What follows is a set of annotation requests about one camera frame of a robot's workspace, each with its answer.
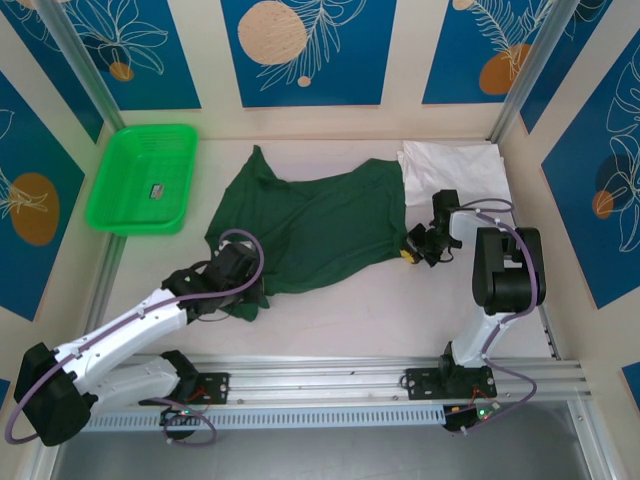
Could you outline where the dark green t-shirt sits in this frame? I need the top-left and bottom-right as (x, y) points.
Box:
(204, 144), (409, 324)

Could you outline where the green plastic basket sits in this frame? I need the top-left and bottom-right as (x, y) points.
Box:
(84, 123), (200, 236)

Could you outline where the white folded t-shirt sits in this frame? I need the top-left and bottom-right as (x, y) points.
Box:
(397, 139), (515, 210)

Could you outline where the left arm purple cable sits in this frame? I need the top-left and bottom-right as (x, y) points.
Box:
(4, 228), (265, 447)

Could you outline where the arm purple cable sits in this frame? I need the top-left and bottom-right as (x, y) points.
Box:
(449, 198), (547, 436)
(4, 228), (265, 447)

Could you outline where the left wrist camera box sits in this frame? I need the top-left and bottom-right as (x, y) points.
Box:
(217, 243), (257, 281)

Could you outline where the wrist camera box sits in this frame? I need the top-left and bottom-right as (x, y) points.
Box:
(432, 189), (460, 215)
(217, 243), (257, 281)

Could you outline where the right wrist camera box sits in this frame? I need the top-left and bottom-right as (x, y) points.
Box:
(432, 189), (460, 215)

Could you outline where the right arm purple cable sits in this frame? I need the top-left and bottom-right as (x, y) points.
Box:
(449, 198), (547, 436)

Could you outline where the aluminium side rail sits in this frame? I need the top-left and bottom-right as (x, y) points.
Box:
(499, 142), (564, 362)
(82, 232), (129, 361)

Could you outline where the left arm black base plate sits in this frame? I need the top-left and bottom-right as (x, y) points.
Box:
(138, 372), (231, 406)

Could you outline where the aluminium mounting rail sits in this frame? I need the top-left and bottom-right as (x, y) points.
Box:
(74, 354), (596, 412)

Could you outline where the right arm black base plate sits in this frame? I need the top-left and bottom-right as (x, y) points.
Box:
(404, 367), (499, 401)

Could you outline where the grey slotted cable duct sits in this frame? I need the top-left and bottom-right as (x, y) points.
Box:
(82, 405), (447, 434)

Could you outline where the aluminium frame post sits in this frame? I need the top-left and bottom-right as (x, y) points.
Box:
(487, 0), (577, 145)
(35, 0), (141, 157)

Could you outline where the aluminium frame bar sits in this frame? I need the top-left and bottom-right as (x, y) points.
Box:
(14, 439), (69, 480)
(567, 399), (626, 480)

